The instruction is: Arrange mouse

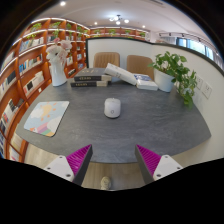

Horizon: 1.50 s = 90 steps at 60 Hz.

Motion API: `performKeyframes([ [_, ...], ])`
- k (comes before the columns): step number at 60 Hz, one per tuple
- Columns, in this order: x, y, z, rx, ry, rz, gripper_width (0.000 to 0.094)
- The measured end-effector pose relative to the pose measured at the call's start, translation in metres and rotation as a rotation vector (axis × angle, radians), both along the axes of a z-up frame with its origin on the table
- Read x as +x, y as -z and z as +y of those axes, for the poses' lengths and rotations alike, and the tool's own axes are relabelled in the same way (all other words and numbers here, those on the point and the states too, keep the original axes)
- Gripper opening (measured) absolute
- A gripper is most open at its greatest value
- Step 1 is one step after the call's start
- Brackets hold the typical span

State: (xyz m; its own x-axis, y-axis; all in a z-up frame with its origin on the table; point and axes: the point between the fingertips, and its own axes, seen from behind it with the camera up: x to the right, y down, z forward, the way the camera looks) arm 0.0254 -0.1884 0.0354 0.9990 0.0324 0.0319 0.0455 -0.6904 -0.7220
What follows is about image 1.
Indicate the multi-bulb ceiling lamp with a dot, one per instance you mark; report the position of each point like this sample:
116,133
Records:
118,20

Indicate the orange shelf unit with plants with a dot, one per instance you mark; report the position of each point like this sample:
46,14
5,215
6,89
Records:
116,32

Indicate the white book with blue cover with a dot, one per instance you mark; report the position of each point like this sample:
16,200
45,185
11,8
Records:
146,82

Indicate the green plant in white pot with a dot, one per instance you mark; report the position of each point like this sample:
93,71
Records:
165,81

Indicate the white ceramic vase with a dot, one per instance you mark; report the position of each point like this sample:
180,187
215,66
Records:
58,76

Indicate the white wall socket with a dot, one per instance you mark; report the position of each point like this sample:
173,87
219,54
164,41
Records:
199,82
206,90

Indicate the thick white book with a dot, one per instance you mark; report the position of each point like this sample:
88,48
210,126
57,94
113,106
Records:
120,73

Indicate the pastel sun-print mouse pad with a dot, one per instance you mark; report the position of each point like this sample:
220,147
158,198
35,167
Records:
46,118

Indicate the tan upholstered chair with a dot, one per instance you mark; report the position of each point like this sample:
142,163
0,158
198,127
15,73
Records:
106,60
140,65

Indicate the window with dark frame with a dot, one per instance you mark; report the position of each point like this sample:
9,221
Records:
196,46

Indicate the pink and white flowers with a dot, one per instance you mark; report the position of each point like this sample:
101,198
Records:
56,51

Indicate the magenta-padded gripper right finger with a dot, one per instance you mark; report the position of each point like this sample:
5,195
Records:
166,165

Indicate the white computer mouse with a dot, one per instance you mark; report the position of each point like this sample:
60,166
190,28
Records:
112,108

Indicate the long orange wooden bookshelf unit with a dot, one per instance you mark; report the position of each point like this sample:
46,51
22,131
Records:
30,66

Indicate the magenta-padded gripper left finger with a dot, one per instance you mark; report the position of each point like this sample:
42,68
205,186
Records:
60,166

